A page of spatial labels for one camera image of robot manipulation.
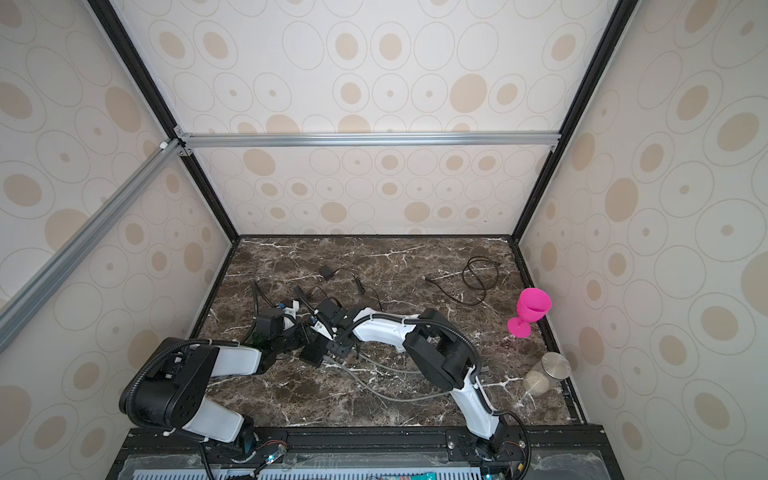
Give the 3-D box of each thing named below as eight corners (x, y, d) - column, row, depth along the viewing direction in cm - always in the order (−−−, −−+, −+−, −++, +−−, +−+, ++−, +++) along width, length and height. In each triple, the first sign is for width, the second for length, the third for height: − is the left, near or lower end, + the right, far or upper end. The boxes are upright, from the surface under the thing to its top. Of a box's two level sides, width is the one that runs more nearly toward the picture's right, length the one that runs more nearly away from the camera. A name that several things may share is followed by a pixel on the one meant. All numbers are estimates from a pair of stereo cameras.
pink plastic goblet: (504, 339, 94) (523, 311, 81) (498, 317, 100) (515, 287, 86) (532, 339, 94) (556, 312, 81) (525, 317, 100) (546, 287, 86)
